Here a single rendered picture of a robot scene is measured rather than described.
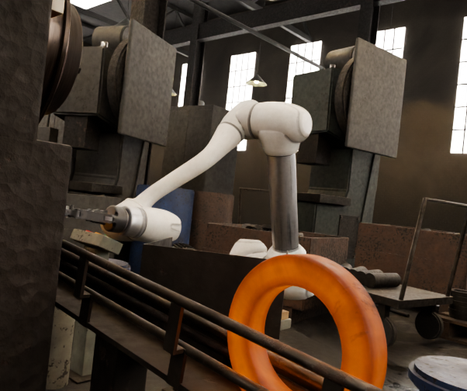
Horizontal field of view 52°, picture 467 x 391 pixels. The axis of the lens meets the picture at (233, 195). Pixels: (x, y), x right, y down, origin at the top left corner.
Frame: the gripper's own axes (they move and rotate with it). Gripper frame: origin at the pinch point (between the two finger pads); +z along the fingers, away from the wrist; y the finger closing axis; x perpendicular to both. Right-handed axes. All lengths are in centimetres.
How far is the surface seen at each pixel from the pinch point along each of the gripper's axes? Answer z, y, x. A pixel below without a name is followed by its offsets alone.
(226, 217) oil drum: -310, 226, 17
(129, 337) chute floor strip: 17, -60, -15
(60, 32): 18.0, -22.8, 35.4
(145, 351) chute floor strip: 18, -65, -16
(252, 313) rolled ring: 18, -81, -7
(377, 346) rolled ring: 17, -96, -6
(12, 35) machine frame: 36, -48, 23
